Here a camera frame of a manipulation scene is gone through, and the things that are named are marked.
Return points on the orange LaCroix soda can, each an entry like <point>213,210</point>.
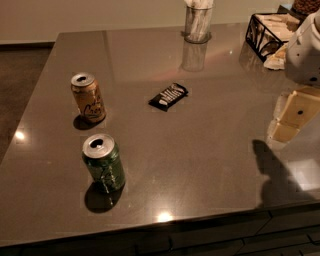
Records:
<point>86,92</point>

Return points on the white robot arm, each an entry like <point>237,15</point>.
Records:
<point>303,54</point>

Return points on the dark bowl of snacks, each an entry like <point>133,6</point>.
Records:
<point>306,7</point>

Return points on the black RXBAR chocolate bar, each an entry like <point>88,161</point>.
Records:
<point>168,97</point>

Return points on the white napkin on table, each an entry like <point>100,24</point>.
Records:
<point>277,60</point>

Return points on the black wire napkin basket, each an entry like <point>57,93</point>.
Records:
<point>267,32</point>

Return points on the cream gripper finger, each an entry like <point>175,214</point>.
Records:
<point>293,111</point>

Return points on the clear glass straw holder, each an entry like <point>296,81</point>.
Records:
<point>198,20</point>

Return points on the green soda can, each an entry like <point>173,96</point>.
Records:
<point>100,154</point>

